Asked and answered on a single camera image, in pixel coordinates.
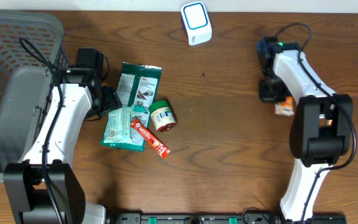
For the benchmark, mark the green lid white jar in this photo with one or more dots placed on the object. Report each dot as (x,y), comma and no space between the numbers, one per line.
(162,116)

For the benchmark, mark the grey plastic mesh basket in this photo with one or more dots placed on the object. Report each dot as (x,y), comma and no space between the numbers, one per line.
(24,81)

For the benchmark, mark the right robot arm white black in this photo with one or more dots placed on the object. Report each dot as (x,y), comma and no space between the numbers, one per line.
(321,130)

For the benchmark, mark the orange tissue pack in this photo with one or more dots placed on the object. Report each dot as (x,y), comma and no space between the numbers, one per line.
(329,122)
(286,107)

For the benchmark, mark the green white gloves packet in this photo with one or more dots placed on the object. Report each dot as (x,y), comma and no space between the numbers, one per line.
(137,88)

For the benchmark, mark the red nescafe stick sachet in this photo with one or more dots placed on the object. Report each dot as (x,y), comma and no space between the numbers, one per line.
(162,150)

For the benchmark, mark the white barcode scanner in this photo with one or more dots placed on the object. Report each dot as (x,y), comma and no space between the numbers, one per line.
(196,23)

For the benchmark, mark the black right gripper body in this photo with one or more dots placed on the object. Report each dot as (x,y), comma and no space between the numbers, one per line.
(273,89)

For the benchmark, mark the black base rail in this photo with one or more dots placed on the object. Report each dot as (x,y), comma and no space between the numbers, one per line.
(251,218)

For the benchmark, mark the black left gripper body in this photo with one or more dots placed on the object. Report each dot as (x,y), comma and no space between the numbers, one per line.
(109,101)

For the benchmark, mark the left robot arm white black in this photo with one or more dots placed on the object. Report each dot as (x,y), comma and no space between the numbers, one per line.
(43,187)

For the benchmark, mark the light green wipes packet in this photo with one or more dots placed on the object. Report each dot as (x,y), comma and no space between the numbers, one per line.
(118,128)

